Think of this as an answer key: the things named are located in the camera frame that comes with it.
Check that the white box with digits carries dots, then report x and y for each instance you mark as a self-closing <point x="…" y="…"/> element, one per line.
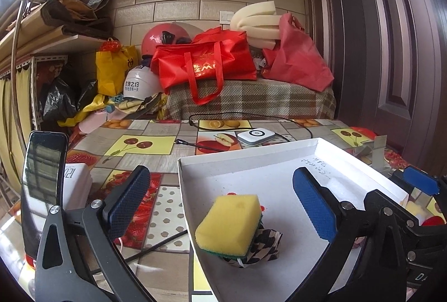
<point x="76" y="186"/>

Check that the yellow paper bag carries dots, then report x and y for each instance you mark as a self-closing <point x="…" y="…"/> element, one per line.
<point x="113" y="63"/>

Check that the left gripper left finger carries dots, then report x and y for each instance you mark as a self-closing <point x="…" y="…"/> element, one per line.
<point x="123" y="201"/>

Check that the black plastic bag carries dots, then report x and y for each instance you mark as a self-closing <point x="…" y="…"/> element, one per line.
<point x="64" y="99"/>

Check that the brown bag on shelf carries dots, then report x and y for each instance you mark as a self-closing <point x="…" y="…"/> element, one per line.
<point x="84" y="17"/>

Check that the metal shelf rack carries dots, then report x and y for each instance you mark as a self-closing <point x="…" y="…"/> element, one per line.
<point x="49" y="54"/>

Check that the red tote bag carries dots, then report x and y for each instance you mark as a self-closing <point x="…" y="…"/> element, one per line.
<point x="215" y="54"/>

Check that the red plush apple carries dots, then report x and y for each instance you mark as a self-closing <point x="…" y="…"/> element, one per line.
<point x="434" y="221"/>

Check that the black smartphone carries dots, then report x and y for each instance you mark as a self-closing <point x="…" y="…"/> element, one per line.
<point x="41" y="185"/>

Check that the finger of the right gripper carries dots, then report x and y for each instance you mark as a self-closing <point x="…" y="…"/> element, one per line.
<point x="421" y="180"/>

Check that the dark wooden door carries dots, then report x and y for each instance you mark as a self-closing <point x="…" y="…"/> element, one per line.
<point x="388" y="58"/>

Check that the white helmet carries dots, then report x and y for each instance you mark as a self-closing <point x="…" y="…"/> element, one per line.
<point x="141" y="83"/>

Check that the yellow curtain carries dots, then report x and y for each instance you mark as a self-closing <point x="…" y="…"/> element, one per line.
<point x="12" y="157"/>

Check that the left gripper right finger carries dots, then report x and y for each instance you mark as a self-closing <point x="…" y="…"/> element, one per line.
<point x="319" y="211"/>

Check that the yellow green sponge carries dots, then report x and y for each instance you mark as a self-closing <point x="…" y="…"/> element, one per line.
<point x="230" y="225"/>

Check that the white cardboard tray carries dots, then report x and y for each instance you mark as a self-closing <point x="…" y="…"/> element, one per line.
<point x="268" y="173"/>

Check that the plaid covered bench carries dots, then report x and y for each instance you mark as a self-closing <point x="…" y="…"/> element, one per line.
<point x="244" y="99"/>

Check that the white round-logo device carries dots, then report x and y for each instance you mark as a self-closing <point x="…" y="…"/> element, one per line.
<point x="255" y="136"/>

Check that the dark red fabric bag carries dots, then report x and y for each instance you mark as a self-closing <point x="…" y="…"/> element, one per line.
<point x="295" y="58"/>

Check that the black white patterned cloth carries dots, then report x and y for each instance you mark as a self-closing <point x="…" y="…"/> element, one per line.
<point x="264" y="247"/>

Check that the red helmet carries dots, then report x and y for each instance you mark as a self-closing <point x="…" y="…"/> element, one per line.
<point x="163" y="34"/>

